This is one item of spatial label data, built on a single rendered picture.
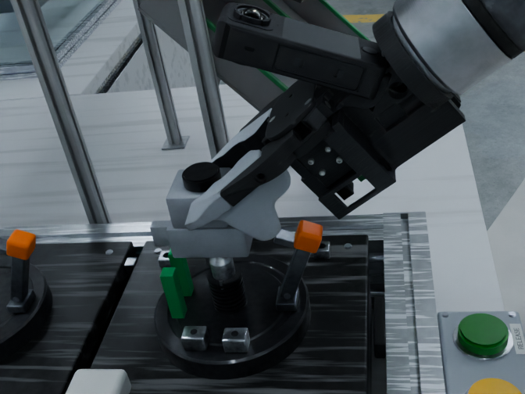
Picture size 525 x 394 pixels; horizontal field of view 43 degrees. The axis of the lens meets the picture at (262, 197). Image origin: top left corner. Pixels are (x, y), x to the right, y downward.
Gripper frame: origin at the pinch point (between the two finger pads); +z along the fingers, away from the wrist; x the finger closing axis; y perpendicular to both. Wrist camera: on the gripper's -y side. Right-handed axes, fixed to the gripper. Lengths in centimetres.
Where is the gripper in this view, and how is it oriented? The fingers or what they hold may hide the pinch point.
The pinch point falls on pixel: (198, 192)
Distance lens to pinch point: 53.3
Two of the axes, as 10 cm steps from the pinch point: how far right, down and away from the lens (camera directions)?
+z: -7.1, 5.2, 4.8
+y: 7.0, 6.4, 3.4
